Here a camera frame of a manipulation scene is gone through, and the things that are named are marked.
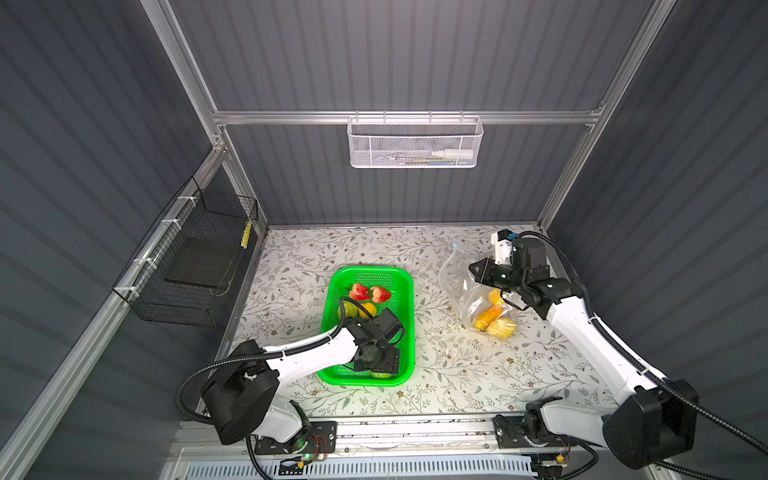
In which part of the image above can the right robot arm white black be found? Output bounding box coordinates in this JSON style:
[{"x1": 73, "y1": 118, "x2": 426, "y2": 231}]
[{"x1": 468, "y1": 230, "x2": 698, "y2": 470}]

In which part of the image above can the white tube in basket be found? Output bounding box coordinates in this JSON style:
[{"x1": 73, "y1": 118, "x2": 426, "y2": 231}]
[{"x1": 430, "y1": 149, "x2": 475, "y2": 163}]

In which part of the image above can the red apple slice right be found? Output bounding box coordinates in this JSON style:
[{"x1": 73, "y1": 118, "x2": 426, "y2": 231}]
[{"x1": 371, "y1": 286, "x2": 392, "y2": 304}]

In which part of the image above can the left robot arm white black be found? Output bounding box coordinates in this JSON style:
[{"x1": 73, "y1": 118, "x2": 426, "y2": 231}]
[{"x1": 200, "y1": 309, "x2": 406, "y2": 453}]

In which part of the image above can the yellow corn piece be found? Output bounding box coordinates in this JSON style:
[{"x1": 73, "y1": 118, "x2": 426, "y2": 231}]
[{"x1": 485, "y1": 317, "x2": 517, "y2": 340}]

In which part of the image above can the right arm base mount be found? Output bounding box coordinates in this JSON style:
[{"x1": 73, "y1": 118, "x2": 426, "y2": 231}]
[{"x1": 492, "y1": 412, "x2": 572, "y2": 450}]

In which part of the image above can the orange carrot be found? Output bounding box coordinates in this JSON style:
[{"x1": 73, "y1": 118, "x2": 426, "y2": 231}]
[{"x1": 474, "y1": 305, "x2": 504, "y2": 331}]

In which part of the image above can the small yellow lemon upper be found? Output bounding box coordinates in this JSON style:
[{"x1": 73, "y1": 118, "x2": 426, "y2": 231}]
[{"x1": 358, "y1": 302, "x2": 378, "y2": 318}]

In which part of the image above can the white wire wall basket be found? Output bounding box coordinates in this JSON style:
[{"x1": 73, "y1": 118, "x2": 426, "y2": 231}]
[{"x1": 346, "y1": 114, "x2": 484, "y2": 169}]

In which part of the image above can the green plastic basket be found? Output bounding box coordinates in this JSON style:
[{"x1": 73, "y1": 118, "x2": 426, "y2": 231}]
[{"x1": 319, "y1": 266, "x2": 415, "y2": 388}]

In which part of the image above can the black wire wall basket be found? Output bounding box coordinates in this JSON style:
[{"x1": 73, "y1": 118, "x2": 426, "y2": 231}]
[{"x1": 113, "y1": 182, "x2": 259, "y2": 328}]

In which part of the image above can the green custard apple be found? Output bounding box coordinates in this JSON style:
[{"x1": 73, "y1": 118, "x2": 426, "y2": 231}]
[{"x1": 338, "y1": 300, "x2": 360, "y2": 320}]

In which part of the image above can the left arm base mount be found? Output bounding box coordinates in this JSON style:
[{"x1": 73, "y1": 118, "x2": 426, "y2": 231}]
[{"x1": 254, "y1": 420, "x2": 338, "y2": 457}]

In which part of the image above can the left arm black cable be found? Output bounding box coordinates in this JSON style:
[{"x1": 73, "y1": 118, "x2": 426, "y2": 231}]
[{"x1": 174, "y1": 295, "x2": 376, "y2": 480}]

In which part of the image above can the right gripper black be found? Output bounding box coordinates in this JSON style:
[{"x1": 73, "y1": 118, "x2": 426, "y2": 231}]
[{"x1": 468, "y1": 257, "x2": 524, "y2": 295}]

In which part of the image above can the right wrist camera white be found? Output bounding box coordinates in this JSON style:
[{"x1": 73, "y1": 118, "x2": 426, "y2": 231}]
[{"x1": 491, "y1": 229, "x2": 517, "y2": 265}]

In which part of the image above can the yellow tag on basket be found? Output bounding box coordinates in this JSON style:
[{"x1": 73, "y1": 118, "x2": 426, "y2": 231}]
[{"x1": 240, "y1": 220, "x2": 253, "y2": 250}]

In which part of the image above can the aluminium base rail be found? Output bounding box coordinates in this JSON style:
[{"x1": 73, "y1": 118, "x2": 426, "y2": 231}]
[{"x1": 167, "y1": 410, "x2": 655, "y2": 463}]

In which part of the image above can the red apple slice left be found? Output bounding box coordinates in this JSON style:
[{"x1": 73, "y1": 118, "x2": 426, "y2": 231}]
[{"x1": 348, "y1": 283, "x2": 370, "y2": 302}]

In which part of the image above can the red apple slice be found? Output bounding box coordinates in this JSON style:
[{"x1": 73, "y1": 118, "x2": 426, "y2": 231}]
[
  {"x1": 371, "y1": 286, "x2": 392, "y2": 304},
  {"x1": 348, "y1": 283, "x2": 370, "y2": 302}
]

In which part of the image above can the clear zip top bag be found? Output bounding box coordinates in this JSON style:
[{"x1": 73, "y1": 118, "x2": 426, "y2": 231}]
[{"x1": 438, "y1": 247, "x2": 518, "y2": 341}]

